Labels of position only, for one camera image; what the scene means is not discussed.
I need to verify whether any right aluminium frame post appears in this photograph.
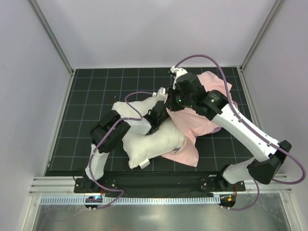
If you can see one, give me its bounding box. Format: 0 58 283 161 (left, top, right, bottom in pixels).
240 0 285 71

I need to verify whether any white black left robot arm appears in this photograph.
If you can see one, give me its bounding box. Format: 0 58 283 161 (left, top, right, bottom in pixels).
84 97 170 193

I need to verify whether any white pillow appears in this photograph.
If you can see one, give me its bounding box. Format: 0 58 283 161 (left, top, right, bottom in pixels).
112 97 185 169

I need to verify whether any left aluminium rail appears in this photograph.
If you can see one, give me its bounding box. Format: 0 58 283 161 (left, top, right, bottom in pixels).
29 175 77 196

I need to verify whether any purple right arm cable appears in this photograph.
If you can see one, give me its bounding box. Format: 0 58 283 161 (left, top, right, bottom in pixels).
174 54 306 212

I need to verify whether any aluminium frame post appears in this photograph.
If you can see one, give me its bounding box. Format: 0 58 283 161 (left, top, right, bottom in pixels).
27 0 74 75
240 0 285 71

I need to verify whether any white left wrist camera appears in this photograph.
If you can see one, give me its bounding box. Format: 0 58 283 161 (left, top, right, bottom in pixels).
152 87 168 101

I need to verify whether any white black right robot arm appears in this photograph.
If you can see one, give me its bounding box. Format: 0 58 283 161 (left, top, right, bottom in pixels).
165 71 292 191

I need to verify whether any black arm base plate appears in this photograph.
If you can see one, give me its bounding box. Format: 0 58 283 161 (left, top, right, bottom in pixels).
74 171 246 197

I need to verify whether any blue white pillow label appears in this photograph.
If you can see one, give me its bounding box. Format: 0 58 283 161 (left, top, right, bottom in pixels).
139 159 150 169

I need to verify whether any left aluminium frame post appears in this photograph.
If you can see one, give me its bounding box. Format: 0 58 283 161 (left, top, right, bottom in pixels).
27 0 74 75

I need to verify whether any pink purple printed pillowcase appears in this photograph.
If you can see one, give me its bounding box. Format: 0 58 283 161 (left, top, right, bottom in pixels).
162 71 232 167

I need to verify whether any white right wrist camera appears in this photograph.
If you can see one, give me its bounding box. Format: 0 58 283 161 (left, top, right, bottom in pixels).
169 66 188 84

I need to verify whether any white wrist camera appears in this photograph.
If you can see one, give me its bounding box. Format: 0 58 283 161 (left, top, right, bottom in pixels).
152 87 168 101
169 66 188 84

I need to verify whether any slotted grey cable duct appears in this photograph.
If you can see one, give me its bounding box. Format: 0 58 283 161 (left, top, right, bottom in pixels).
40 195 220 206

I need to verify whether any black gridded work mat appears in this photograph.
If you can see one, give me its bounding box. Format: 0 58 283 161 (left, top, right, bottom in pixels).
46 68 251 176

